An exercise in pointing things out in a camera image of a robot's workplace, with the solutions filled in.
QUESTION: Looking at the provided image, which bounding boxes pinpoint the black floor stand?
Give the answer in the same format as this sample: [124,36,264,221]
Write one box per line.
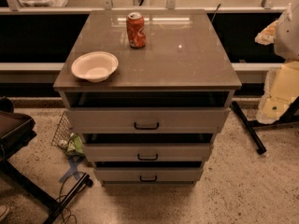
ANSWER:
[0,160,93,224]
[231,97,299,155]

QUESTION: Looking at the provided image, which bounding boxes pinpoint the green crumpled bag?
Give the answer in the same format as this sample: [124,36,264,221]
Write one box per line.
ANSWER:
[58,133,85,157]

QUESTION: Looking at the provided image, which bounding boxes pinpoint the black floor stand left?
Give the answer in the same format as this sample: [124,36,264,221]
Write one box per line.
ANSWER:
[0,160,93,224]

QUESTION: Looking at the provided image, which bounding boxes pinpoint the black cable on floor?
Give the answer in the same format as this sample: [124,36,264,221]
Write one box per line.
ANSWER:
[55,171,86,224]

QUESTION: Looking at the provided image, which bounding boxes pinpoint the grey drawer cabinet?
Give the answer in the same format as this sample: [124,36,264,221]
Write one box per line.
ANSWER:
[52,8,243,186]

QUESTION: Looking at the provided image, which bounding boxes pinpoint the white paper bowl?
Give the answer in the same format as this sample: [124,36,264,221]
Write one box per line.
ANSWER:
[71,51,119,83]

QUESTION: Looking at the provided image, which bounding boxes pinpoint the wire mesh basket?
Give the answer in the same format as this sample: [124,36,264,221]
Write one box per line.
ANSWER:
[51,113,72,147]

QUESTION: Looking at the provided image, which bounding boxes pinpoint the black chair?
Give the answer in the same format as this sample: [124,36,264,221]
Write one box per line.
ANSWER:
[0,97,36,161]

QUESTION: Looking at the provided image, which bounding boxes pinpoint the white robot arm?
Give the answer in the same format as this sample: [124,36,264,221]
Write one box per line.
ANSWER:
[255,0,299,124]

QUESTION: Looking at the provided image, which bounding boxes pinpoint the black floor stand right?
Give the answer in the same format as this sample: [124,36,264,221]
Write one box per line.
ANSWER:
[231,97,299,155]

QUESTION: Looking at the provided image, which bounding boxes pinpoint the grey drawer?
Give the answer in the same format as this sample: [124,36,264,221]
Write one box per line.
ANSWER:
[65,107,229,133]
[93,168,203,183]
[83,143,212,161]

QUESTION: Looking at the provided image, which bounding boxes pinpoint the orange soda can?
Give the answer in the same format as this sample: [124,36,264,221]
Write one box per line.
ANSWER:
[126,12,146,49]

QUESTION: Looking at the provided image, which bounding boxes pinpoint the shoe tip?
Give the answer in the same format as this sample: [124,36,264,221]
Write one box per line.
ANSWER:
[0,204,9,222]

